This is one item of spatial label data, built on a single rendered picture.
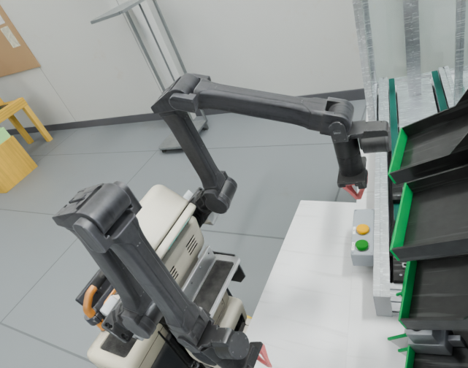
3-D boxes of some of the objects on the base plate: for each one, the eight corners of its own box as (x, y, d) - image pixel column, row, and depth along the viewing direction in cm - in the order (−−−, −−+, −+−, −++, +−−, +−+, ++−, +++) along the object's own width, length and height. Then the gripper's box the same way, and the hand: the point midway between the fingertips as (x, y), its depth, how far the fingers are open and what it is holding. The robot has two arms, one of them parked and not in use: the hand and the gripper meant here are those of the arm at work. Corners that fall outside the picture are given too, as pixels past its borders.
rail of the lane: (376, 315, 107) (372, 294, 101) (377, 145, 170) (375, 126, 164) (396, 317, 105) (393, 296, 99) (390, 144, 168) (388, 124, 162)
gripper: (335, 142, 92) (346, 187, 101) (331, 166, 85) (343, 212, 94) (363, 138, 89) (372, 185, 98) (361, 163, 82) (371, 211, 90)
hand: (358, 196), depth 95 cm, fingers closed
